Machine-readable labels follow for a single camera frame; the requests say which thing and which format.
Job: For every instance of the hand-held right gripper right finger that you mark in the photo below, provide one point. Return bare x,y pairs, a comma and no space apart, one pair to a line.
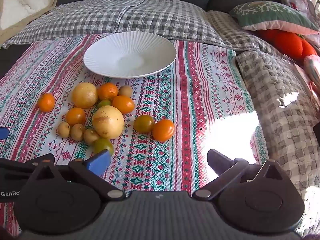
216,165

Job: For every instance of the orange tangerine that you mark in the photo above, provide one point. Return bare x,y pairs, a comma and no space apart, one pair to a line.
107,91
46,102

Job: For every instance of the grey pebble patterned quilt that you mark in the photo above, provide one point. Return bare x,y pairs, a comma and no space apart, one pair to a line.
280,105

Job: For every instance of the green snowflake print pillow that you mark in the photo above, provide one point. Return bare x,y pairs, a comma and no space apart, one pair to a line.
270,15

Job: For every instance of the cream fleece blanket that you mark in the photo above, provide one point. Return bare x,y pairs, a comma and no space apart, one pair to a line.
22,7

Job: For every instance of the beige checked quilt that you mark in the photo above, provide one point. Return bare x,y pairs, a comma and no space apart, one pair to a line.
232,35

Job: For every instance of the red green patterned tablecloth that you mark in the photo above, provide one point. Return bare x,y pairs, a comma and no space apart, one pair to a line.
187,105

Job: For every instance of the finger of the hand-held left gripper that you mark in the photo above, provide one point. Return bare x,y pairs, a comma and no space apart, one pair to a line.
22,163
3,133

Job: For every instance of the small tan oval fruit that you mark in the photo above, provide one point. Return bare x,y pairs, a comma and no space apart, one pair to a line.
64,129
91,136
77,131
125,91

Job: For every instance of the pink plastic packet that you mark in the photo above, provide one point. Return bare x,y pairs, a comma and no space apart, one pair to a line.
312,66

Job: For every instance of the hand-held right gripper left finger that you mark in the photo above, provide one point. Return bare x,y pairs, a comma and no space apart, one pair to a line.
100,162

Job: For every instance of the orange plush cushion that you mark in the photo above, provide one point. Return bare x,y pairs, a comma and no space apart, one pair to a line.
285,42

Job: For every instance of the dark green orange tomato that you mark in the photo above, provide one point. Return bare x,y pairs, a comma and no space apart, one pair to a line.
144,123

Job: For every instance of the white ribbed plate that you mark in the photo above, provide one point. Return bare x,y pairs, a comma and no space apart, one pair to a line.
130,55

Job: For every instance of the large yellow round fruit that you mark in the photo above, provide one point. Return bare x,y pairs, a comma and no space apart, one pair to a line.
108,121
84,95

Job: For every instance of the small green tomato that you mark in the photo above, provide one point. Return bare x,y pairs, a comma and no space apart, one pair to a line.
104,103

